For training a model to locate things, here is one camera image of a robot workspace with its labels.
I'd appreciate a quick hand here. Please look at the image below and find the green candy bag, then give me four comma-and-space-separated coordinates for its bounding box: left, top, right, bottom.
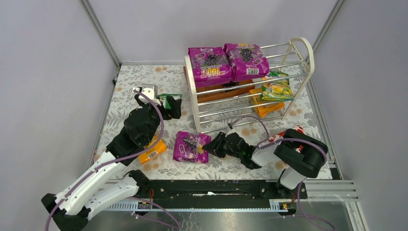
158, 93, 182, 111

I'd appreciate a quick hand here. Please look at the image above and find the purple candy bag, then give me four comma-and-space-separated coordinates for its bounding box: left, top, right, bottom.
173, 131, 212, 164
188, 47, 232, 88
223, 43, 270, 82

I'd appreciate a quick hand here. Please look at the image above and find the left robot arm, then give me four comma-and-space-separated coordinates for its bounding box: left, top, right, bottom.
41, 92, 182, 231

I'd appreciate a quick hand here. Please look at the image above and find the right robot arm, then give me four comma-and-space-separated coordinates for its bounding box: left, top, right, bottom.
203, 128, 328, 190

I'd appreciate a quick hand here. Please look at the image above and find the orange mango candy bag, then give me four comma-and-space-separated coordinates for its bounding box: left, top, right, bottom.
137, 139, 167, 165

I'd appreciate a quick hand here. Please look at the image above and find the orange bag under shelf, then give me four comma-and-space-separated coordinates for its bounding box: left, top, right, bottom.
249, 88, 284, 118

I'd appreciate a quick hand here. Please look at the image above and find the green yellow bag on shelf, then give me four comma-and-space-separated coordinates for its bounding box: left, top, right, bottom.
260, 71, 294, 102

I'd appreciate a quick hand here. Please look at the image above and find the white metal shelf rack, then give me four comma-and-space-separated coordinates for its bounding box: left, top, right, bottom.
184, 37, 315, 133

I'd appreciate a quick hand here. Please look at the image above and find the orange wooden divider tray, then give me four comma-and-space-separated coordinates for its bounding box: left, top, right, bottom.
196, 79, 255, 103

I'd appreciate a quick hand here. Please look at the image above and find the rolled dark orange sock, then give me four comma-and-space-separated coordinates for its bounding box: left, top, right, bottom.
222, 81, 238, 88

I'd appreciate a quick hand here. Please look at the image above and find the red white floral bag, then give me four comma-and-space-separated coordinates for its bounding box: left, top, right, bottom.
269, 125, 306, 142

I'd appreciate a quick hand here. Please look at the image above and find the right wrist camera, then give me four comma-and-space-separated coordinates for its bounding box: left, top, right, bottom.
226, 123, 236, 135

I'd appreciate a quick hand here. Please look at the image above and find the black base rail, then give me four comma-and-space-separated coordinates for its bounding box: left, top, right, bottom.
127, 170, 308, 209

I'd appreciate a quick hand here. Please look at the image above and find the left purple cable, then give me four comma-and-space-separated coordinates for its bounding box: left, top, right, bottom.
44, 90, 165, 231

